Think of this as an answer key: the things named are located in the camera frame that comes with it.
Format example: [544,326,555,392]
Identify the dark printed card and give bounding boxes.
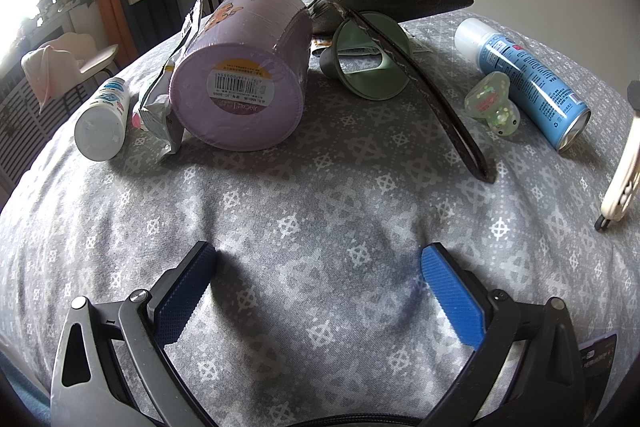
[578,332,617,426]

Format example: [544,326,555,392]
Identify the grey patterned bed cover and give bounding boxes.
[1,37,639,426]

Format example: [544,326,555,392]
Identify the white small bottle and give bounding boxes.
[74,77,130,161]

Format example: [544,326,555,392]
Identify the blue aerosol spray can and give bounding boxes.
[454,18,591,152]

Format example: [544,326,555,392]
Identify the silver foil packet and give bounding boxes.
[131,0,203,155]

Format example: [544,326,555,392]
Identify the green glitter pacifier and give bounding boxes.
[464,72,521,136]

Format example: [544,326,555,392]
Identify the white chair with cloth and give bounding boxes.
[21,32,118,110]

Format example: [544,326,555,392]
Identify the purple cylindrical canister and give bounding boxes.
[169,0,311,152]

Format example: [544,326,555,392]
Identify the green round hand mirror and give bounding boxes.
[319,20,409,102]

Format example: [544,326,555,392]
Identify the brown leather strap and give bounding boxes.
[328,0,497,184]

